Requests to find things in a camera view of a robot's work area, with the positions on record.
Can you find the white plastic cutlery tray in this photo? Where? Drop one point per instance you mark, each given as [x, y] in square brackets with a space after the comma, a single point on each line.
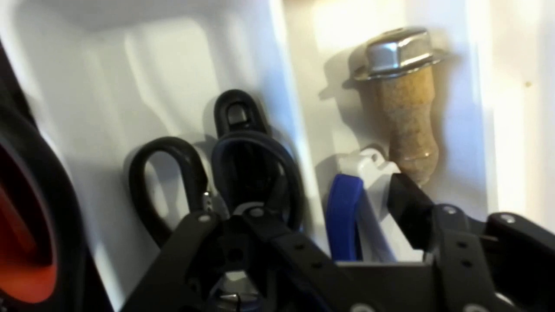
[173, 74]

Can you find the cork bottle stopper metal cap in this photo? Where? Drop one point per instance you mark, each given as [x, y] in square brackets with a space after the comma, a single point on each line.
[404, 114]

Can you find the blue white plastic tool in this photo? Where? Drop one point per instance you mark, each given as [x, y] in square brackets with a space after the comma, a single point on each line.
[343, 218]

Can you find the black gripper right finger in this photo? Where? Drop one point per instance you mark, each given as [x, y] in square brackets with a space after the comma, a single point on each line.
[486, 265]

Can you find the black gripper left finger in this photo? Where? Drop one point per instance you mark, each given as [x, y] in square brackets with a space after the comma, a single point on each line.
[243, 265]

